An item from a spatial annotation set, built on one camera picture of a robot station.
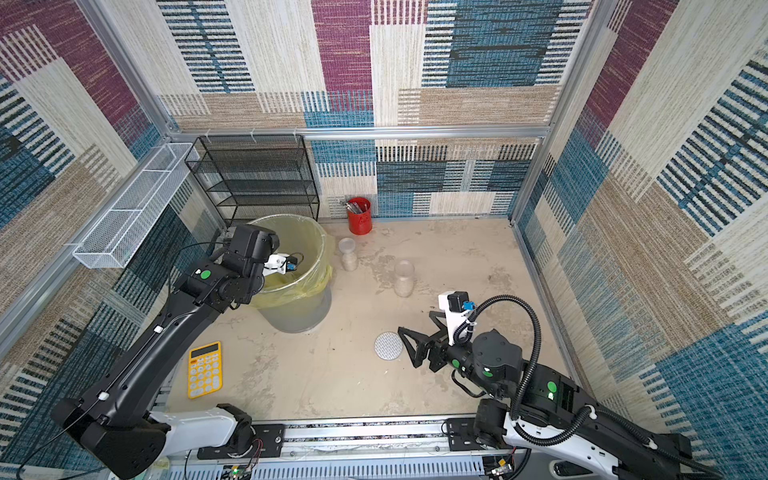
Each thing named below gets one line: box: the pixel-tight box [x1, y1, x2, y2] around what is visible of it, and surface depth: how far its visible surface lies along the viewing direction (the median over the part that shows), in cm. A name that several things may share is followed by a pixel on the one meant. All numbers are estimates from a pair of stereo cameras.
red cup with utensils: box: [340, 197, 373, 235], surface depth 114 cm
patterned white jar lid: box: [374, 331, 403, 361], surface depth 89 cm
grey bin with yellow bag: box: [249, 214, 335, 333], surface depth 83 cm
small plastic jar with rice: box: [338, 237, 358, 272], surface depth 106 cm
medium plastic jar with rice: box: [394, 259, 415, 298], surface depth 96 cm
